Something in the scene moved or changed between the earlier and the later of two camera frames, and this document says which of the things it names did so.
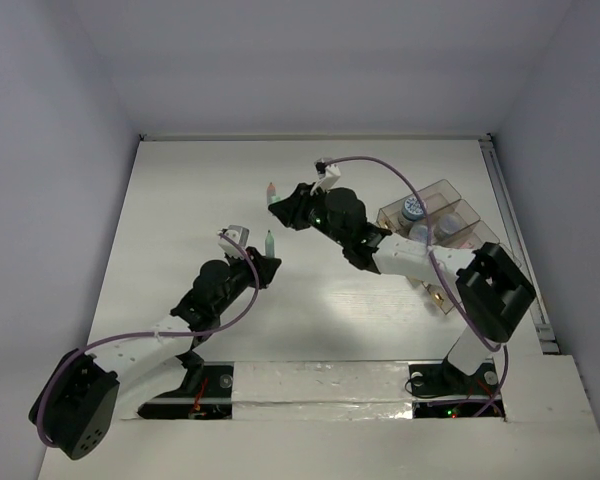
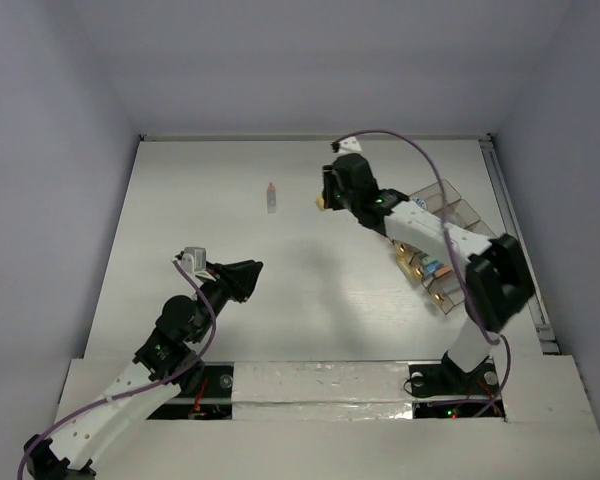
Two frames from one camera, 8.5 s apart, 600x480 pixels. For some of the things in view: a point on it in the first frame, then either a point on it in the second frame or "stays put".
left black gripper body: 258,265 to 225,282
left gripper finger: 267,268 to 241,276
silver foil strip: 321,391 stays put
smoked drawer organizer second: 453,218 stays put
